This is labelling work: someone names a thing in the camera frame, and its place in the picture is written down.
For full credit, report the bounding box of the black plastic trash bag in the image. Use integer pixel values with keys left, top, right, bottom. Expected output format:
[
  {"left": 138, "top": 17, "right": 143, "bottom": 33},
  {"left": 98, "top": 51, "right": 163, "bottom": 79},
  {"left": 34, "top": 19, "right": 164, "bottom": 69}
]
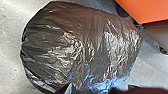
[{"left": 19, "top": 0, "right": 143, "bottom": 94}]

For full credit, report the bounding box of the orange sofa seat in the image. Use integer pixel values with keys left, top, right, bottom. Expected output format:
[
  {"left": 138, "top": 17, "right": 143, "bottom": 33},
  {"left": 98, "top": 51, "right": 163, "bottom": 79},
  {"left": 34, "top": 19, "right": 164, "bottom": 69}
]
[{"left": 114, "top": 0, "right": 168, "bottom": 25}]

